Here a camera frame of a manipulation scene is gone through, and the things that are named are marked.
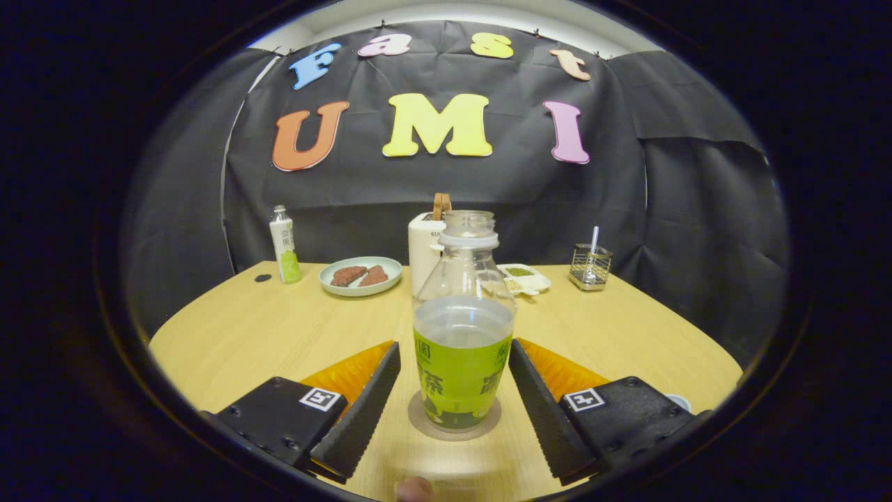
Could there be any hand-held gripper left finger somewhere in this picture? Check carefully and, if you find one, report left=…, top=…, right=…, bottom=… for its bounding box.
left=213, top=340, right=403, bottom=483

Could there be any green label juice bottle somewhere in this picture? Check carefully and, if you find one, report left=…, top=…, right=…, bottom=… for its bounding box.
left=413, top=210, right=517, bottom=433

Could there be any brown round coaster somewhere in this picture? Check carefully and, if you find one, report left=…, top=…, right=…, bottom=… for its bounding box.
left=408, top=390, right=502, bottom=441

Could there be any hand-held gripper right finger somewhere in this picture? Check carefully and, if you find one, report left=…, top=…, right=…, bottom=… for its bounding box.
left=507, top=338, right=698, bottom=487

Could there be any small white green bottle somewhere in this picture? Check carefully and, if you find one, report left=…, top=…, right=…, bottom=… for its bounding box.
left=270, top=205, right=302, bottom=284

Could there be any white toaster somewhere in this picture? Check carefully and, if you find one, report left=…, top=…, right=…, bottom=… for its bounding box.
left=408, top=213, right=447, bottom=297

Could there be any wooden table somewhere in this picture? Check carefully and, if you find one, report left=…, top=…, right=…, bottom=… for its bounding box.
left=148, top=260, right=743, bottom=502

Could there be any pale green plate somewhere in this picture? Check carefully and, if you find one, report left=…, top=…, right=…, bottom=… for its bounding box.
left=318, top=256, right=403, bottom=298

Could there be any white divided snack tray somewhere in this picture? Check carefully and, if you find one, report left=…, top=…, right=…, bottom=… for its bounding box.
left=496, top=263, right=552, bottom=296

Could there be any wire mesh holder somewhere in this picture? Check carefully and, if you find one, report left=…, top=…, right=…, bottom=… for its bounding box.
left=569, top=243, right=614, bottom=291

